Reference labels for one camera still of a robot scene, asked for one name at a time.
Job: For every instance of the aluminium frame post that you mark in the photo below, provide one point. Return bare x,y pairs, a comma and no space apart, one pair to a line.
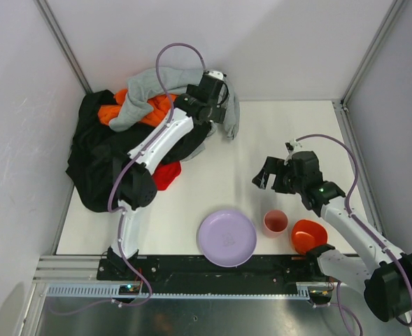
55,29
388,22

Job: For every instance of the grey slotted cable duct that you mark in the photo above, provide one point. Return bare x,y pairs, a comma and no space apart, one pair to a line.
297,291

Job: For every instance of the left aluminium frame post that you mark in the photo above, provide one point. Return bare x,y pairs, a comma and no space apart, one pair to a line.
55,29

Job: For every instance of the pink plastic cup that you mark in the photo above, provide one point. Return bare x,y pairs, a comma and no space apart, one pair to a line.
275,222

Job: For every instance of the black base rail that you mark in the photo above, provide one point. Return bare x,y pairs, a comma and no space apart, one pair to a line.
195,271

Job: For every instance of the red cloth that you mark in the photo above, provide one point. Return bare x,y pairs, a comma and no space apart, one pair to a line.
165,174

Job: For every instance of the right aluminium frame post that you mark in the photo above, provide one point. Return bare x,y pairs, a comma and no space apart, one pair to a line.
388,22

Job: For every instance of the lilac plastic plate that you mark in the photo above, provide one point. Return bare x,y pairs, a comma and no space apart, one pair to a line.
227,238

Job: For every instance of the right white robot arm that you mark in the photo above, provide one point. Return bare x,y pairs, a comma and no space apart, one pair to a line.
383,274

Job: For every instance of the black cloth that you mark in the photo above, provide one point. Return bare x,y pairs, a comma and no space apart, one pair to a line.
94,147

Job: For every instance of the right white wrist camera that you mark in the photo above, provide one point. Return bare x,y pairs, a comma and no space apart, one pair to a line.
293,146

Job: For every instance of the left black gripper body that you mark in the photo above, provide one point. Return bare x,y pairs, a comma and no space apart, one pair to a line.
216,114

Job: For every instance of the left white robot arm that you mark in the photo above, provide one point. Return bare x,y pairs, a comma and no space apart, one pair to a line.
134,188

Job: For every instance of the orange fleece cloth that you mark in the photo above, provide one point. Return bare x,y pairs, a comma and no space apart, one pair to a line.
122,113

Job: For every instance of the grey zip hoodie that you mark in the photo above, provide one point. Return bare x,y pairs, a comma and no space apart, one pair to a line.
165,80

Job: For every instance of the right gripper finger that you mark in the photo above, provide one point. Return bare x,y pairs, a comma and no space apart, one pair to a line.
271,166
281,183

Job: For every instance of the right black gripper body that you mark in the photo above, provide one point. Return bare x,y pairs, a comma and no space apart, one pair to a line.
279,176

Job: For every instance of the orange plastic bowl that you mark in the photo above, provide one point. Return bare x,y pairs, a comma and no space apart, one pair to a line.
307,235

